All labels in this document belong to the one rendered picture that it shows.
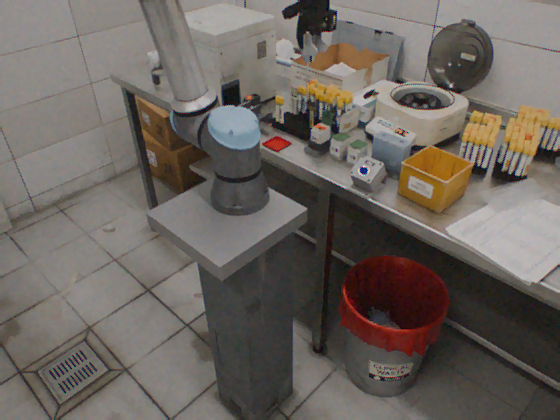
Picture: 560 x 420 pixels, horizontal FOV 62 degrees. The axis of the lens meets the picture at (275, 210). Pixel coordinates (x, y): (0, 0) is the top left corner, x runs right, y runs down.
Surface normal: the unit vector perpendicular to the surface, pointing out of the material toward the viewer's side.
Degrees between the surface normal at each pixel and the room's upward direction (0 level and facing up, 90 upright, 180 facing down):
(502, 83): 90
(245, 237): 1
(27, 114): 90
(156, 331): 0
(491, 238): 1
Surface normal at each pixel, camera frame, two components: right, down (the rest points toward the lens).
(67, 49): 0.72, 0.41
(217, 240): -0.03, -0.80
